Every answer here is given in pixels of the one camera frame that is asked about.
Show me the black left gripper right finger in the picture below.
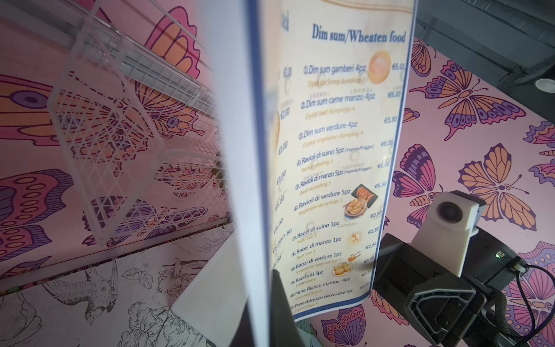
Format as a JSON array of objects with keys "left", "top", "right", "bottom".
[{"left": 270, "top": 269, "right": 304, "bottom": 347}]

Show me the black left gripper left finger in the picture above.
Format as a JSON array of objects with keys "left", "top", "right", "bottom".
[{"left": 230, "top": 302, "right": 254, "bottom": 347}]

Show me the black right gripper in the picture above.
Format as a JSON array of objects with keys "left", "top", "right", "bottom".
[{"left": 373, "top": 234, "right": 498, "bottom": 346}]

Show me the dim sum menu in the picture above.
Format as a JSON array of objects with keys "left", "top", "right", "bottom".
[{"left": 199, "top": 1, "right": 418, "bottom": 346}]

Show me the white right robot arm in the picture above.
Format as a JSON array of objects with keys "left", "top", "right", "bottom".
[{"left": 373, "top": 229, "right": 554, "bottom": 346}]

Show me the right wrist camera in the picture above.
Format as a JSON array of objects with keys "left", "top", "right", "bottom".
[{"left": 410, "top": 190, "right": 488, "bottom": 277}]

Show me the white wire rack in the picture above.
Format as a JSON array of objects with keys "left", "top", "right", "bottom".
[{"left": 48, "top": 1, "right": 228, "bottom": 244}]

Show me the aluminium cage frame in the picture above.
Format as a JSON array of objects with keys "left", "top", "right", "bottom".
[{"left": 1, "top": 1, "right": 216, "bottom": 119}]

